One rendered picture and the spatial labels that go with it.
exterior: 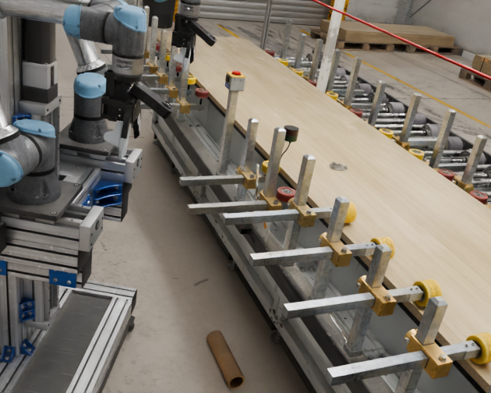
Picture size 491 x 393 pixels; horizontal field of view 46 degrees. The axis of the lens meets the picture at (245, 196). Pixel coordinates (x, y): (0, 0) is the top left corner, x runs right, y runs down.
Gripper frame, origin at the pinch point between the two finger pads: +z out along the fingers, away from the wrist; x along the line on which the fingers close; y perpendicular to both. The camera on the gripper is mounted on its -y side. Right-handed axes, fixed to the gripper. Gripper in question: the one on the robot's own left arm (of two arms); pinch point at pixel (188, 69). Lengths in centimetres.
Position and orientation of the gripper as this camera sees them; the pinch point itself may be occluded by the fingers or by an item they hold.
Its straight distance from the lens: 230.4
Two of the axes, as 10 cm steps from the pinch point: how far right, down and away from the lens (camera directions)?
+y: -9.8, -1.8, 0.1
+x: -0.9, 4.4, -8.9
